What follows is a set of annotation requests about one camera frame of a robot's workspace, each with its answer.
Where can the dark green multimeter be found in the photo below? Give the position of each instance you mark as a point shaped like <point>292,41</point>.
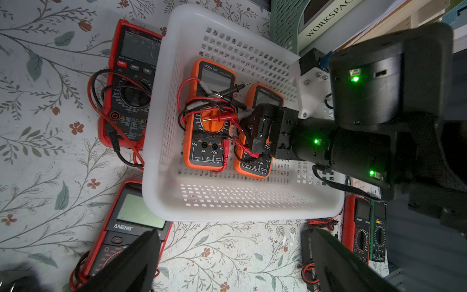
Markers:
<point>378,231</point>

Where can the small black multimeter right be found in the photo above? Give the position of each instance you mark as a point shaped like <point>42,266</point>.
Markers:
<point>307,269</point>

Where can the green file organizer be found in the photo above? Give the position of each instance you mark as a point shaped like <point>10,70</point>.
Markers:
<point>300,26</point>

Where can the red multimeter far right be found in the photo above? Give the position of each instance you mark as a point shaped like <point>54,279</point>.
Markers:
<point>356,226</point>

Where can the red multimeter behind basket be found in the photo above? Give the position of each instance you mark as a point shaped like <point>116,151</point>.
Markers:
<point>121,94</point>

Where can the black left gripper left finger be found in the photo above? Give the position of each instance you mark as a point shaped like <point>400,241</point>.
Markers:
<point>132,271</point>

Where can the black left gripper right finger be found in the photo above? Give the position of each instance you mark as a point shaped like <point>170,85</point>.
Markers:
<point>339,270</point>

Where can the orange multimeter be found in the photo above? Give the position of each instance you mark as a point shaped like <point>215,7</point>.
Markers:
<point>207,108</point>
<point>257,168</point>

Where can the red ANENG multimeter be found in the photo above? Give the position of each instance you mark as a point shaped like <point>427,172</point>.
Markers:
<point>127,220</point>

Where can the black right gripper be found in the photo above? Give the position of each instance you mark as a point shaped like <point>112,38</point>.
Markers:
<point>269,130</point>

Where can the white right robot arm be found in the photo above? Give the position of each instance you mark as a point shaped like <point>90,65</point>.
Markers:
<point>389,128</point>

